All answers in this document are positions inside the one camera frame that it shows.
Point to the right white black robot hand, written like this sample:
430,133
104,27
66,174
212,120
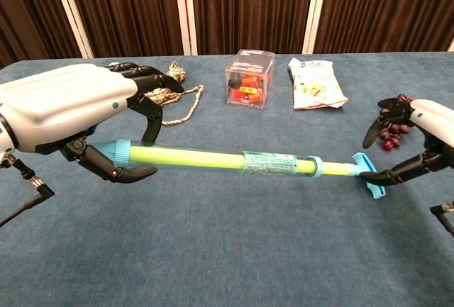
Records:
436,119

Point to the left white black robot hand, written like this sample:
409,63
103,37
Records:
64,101

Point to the blue yellow water pump toy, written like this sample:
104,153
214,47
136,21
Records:
195,158

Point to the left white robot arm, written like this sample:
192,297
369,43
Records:
3,144

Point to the dark red plastic grape bunch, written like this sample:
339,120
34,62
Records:
390,142

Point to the brown fabric screen panel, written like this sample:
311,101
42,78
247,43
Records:
21,9
248,9
124,9
390,9

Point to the white snack bag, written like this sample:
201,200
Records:
315,83

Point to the clear box with orange parts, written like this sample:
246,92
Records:
248,83

